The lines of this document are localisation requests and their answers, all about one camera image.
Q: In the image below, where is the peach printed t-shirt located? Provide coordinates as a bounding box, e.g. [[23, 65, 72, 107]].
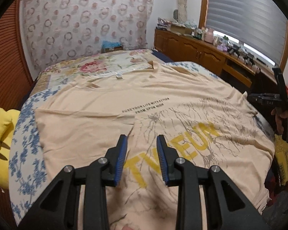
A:
[[34, 61, 277, 230]]

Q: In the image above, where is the pink floral bedspread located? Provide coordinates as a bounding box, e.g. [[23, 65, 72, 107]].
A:
[[31, 49, 164, 95]]

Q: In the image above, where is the navy blue bed sheet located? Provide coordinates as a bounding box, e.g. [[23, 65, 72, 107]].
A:
[[151, 49, 173, 63]]

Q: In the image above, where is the grey window blind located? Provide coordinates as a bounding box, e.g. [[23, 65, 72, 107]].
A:
[[206, 0, 287, 64]]

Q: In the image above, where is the circle patterned curtain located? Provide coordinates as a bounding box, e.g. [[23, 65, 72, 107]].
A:
[[21, 0, 154, 72]]

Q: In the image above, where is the yellow plush toy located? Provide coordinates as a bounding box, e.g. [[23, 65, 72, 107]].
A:
[[0, 108, 20, 191]]

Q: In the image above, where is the wooden sideboard cabinet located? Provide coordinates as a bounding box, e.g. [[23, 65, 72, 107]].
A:
[[154, 29, 277, 93]]

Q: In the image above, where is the blue item on box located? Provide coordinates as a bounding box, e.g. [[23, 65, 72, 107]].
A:
[[101, 40, 124, 53]]

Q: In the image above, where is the pink bottle on sideboard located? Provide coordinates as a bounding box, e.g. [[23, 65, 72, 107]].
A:
[[204, 28, 214, 44]]

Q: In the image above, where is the brown louvered wardrobe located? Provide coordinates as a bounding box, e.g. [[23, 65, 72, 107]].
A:
[[0, 0, 35, 230]]

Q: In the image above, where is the person right hand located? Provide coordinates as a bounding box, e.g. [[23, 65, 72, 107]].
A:
[[271, 107, 288, 136]]

